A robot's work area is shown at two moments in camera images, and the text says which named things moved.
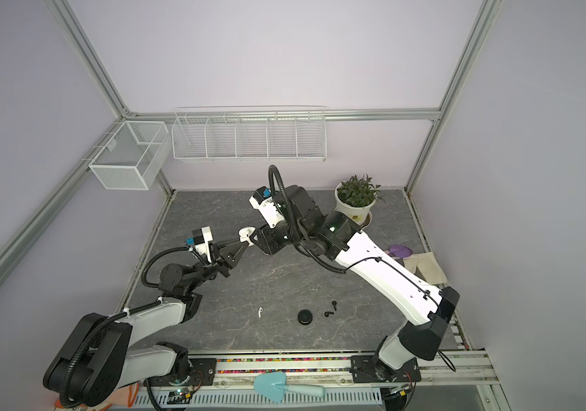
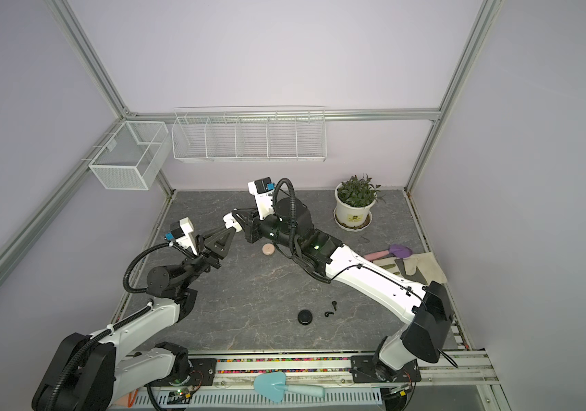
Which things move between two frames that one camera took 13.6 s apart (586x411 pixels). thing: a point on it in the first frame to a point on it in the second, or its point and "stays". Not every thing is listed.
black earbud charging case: [305, 317] stays
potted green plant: [356, 197] stays
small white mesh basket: [131, 155] stays
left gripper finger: [231, 254] to [218, 243]
